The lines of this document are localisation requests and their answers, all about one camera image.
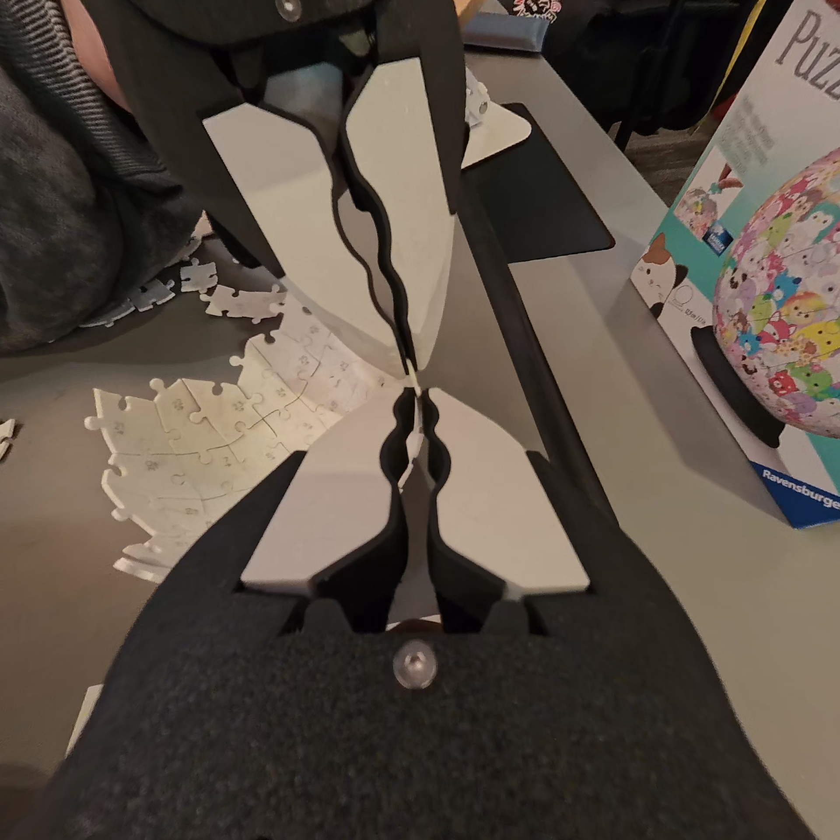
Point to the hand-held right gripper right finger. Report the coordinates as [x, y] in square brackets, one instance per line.
[512, 519]

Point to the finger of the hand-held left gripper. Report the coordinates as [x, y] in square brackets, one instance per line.
[295, 197]
[414, 171]

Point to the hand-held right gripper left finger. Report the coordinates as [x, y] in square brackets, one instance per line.
[322, 519]

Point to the partly built white puzzle ball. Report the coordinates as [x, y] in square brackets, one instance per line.
[197, 433]

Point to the pile of loose puzzle pieces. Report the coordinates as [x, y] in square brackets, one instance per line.
[236, 302]

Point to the colourful puzzle ball box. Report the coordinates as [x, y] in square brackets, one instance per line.
[775, 328]

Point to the person's left hand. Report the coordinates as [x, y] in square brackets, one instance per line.
[99, 53]

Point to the white flat base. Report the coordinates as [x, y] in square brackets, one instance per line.
[492, 131]

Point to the black mat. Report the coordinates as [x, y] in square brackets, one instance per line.
[538, 197]

